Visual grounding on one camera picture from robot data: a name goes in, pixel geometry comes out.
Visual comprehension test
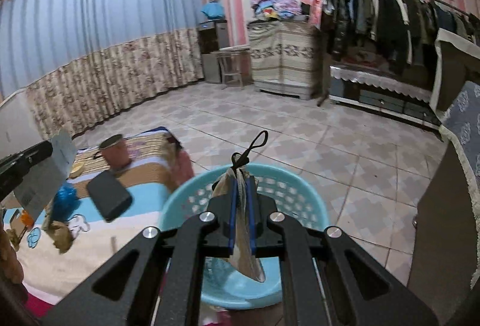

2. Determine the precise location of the black rectangular case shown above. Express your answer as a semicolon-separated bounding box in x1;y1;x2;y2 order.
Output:
86;170;133;222

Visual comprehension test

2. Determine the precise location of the clothes rack with dark garments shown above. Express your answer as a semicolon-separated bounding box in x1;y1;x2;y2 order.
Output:
320;0;479;88

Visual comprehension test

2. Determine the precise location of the small wooden stool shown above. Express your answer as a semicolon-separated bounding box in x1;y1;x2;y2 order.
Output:
212;45;251;89

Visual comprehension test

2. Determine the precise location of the blue bag potted plant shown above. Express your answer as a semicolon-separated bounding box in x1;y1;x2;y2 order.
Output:
201;0;225;21

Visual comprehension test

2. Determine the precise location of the low tv stand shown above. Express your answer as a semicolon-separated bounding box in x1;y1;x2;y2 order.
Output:
329;64;440;130

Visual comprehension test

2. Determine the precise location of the light blue plastic basket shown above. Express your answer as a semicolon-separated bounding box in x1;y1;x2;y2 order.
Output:
160;163;329;310

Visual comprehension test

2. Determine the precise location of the cloth covered cabinet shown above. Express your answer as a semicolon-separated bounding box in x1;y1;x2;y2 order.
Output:
247;21;321;100

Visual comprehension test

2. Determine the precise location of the used grey face mask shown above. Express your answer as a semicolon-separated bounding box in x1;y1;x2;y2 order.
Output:
212;130;269;283

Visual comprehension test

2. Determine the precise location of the pink metal cup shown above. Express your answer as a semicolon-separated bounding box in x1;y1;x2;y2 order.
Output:
93;133;132;171

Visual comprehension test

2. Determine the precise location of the small yellow bowl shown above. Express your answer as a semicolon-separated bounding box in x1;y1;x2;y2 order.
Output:
69;162;85;179

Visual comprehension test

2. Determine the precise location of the pile of folded clothes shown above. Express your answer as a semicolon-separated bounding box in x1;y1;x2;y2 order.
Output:
250;0;302;21

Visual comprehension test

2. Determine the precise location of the water dispenser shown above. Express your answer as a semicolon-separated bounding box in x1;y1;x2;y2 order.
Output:
197;20;230;84

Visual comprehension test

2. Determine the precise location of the brown crumpled paper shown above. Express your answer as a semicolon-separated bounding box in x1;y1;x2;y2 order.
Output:
42;220;74;254

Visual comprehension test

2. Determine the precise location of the blue patterned cloth cover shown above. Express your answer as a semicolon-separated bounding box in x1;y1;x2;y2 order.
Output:
439;81;479;289

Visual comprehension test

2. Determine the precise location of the blue and floral curtain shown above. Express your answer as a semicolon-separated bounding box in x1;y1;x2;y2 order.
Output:
1;0;203;136

